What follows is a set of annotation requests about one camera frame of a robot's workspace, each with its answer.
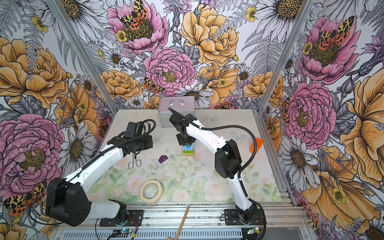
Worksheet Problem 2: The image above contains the purple wood block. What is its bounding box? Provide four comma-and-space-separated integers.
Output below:
158, 155, 169, 164

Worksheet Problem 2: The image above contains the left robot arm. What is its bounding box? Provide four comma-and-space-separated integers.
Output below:
46, 119, 156, 227

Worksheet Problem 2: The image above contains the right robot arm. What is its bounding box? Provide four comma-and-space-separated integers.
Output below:
169, 108, 262, 225

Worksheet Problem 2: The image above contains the silver first aid case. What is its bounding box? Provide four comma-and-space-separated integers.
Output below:
158, 96, 196, 128

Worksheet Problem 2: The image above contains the masking tape roll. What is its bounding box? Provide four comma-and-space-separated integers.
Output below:
139, 180, 163, 205

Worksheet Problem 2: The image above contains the orange plastic cup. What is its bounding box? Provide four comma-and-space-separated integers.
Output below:
249, 138, 263, 154

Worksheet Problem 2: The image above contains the wooden stick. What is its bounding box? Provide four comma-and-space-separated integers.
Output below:
167, 206, 190, 240

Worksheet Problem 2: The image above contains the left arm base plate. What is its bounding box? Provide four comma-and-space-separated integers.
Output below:
99, 210, 144, 227

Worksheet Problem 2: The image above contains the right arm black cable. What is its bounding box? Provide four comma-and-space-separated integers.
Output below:
167, 107, 267, 240

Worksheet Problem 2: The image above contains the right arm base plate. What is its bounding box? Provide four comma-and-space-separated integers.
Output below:
224, 209, 266, 226

